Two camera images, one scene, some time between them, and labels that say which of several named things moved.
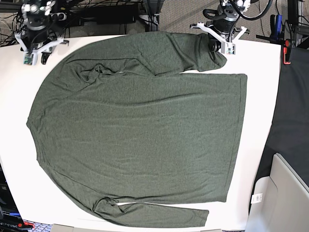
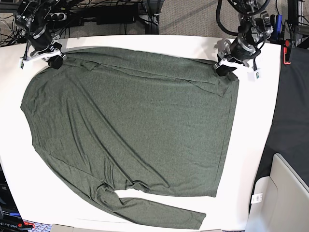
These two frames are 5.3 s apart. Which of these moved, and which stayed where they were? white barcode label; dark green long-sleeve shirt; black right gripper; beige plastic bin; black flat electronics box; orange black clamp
Moved: black right gripper; dark green long-sleeve shirt
Stayed: black flat electronics box; beige plastic bin; white barcode label; orange black clamp
